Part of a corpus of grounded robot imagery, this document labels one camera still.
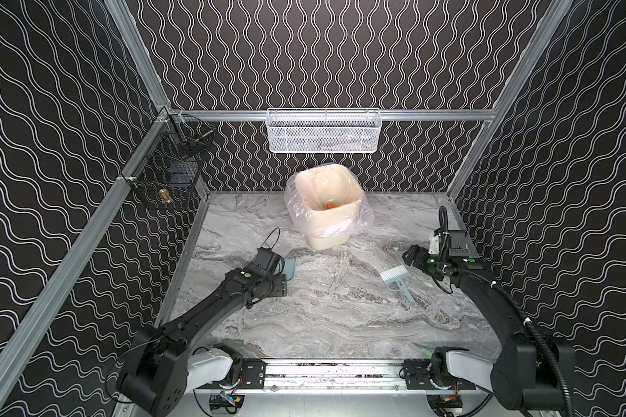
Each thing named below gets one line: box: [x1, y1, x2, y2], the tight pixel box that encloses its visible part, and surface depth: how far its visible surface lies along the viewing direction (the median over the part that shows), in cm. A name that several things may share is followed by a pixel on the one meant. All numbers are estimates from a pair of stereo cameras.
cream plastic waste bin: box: [294, 163, 365, 251], surface depth 92 cm
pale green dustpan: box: [283, 251, 297, 282], surface depth 99 cm
